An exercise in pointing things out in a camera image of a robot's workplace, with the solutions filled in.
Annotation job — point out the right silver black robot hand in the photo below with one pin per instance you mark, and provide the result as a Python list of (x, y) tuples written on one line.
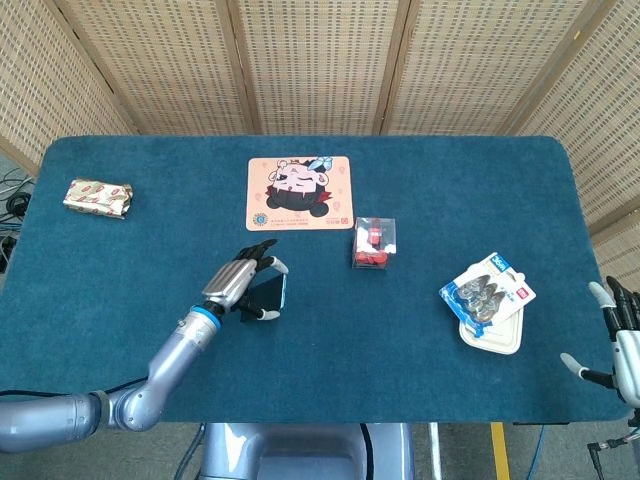
[(629, 360)]

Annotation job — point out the bamboo folding screen panel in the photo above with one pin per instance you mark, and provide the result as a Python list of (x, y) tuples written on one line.
[(480, 65), (160, 65), (600, 125), (315, 65), (45, 90)]

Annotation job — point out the pink cartoon mouse pad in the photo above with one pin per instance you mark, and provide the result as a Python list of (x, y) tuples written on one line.
[(300, 195)]

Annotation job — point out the white plastic tray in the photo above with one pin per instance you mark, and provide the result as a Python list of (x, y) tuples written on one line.
[(502, 337)]

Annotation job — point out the blue felt table cover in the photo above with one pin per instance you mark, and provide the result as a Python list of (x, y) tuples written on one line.
[(350, 360)]

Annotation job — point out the black smartphone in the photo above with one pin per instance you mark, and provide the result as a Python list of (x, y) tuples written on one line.
[(272, 292)]

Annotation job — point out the blue white clip blister pack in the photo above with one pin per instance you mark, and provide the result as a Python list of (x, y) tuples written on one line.
[(482, 295)]

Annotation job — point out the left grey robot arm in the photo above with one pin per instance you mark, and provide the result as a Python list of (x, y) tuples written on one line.
[(170, 352)]

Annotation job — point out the gold red wrapped packet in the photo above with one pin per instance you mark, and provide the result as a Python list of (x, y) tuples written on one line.
[(97, 197)]

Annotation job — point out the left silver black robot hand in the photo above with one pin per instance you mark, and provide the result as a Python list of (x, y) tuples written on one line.
[(230, 282)]

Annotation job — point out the black power strip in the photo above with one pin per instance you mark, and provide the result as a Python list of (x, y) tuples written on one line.
[(7, 252)]

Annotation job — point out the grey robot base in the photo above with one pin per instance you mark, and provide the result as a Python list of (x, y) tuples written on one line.
[(300, 450)]

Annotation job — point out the clear box with red items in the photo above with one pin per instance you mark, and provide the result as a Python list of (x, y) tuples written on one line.
[(374, 245)]

